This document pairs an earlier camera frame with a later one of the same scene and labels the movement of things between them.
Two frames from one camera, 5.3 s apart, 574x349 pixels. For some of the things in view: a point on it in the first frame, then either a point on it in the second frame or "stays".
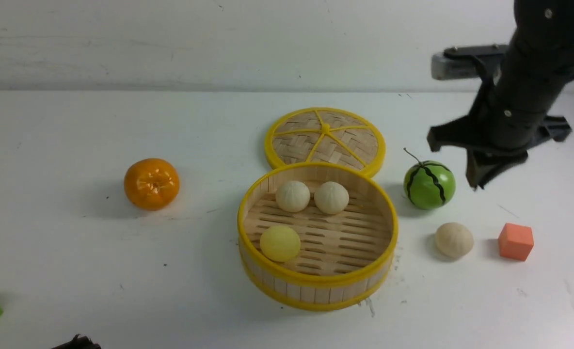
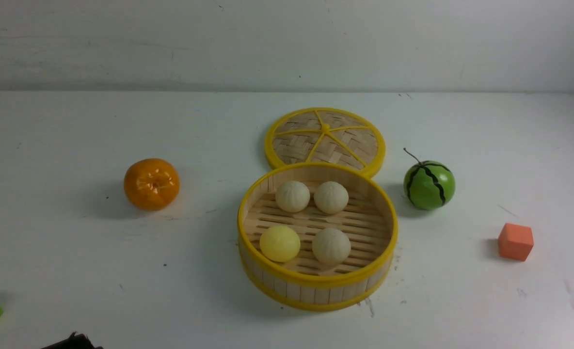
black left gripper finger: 79,342 stays
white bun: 331,198 stays
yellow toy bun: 280,243 stays
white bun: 454,239 -> 331,246
